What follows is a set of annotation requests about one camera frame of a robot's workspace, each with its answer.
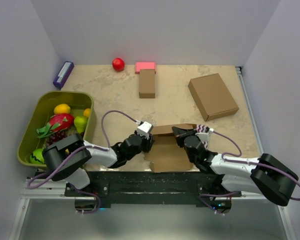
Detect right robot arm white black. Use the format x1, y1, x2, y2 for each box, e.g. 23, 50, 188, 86
172, 125, 299, 207

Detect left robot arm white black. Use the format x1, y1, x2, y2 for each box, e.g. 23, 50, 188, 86
42, 133, 155, 196

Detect large folded cardboard box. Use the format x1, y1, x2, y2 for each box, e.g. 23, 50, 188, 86
188, 73, 239, 122

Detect small folded cardboard box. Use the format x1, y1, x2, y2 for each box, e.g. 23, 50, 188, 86
138, 69, 156, 99

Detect purple rectangular box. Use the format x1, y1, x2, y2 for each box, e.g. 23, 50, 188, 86
52, 61, 75, 90

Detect purple black striped sponge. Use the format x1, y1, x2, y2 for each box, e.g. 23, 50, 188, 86
195, 124, 212, 149

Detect small orange fruit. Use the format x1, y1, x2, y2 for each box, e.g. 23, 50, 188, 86
83, 108, 91, 118

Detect green pear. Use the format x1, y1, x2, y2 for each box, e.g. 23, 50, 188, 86
73, 115, 88, 134

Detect pink sticky note block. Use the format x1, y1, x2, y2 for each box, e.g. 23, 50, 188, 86
135, 61, 157, 74

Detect red apple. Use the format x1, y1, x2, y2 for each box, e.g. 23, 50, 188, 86
112, 58, 125, 72

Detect red dragon fruit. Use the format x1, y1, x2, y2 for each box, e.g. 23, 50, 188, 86
36, 113, 75, 139

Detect dark purple grapes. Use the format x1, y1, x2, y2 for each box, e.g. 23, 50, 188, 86
46, 131, 67, 147

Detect yellow orange mango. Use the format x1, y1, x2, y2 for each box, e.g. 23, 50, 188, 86
53, 103, 71, 115

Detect olive green plastic bin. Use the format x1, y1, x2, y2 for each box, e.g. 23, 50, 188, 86
17, 91, 97, 171

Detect green striped watermelon toy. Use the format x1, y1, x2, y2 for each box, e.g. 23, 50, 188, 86
29, 148, 45, 165

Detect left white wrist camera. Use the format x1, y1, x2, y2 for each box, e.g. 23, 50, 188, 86
136, 121, 154, 139

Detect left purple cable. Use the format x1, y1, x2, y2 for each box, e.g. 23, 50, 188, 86
26, 110, 142, 190

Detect purple cable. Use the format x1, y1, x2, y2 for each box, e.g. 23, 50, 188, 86
26, 110, 142, 190
211, 129, 300, 201

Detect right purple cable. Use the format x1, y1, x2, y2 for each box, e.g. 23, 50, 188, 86
211, 129, 300, 201

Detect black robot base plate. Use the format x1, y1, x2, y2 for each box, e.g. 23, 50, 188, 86
33, 170, 243, 213

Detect aluminium frame rail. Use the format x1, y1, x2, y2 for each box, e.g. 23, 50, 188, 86
235, 66, 264, 155

